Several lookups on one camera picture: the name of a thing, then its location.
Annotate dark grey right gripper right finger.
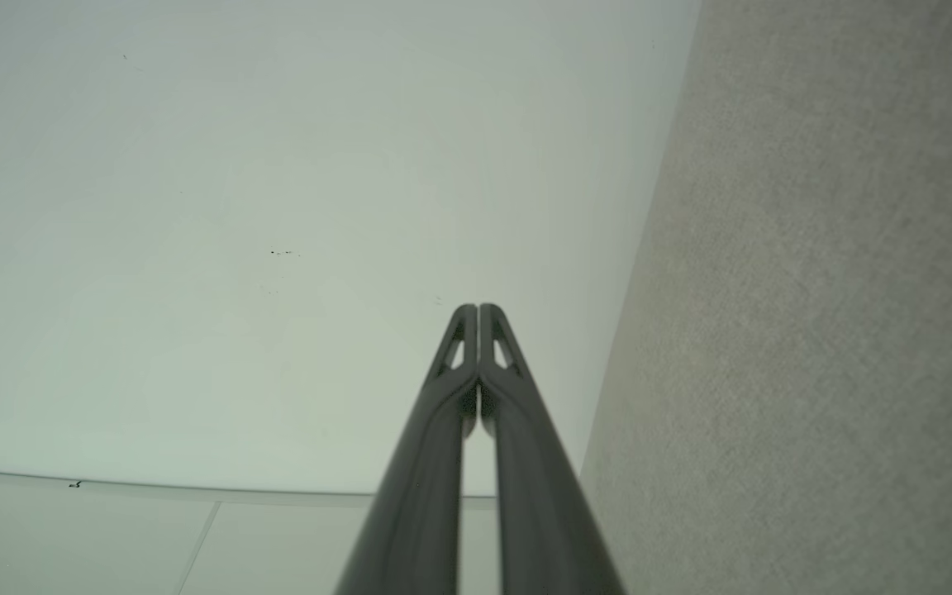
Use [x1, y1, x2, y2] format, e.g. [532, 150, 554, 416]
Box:
[478, 303, 627, 595]

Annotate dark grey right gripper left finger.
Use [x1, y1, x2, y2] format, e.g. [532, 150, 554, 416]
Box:
[334, 303, 479, 595]

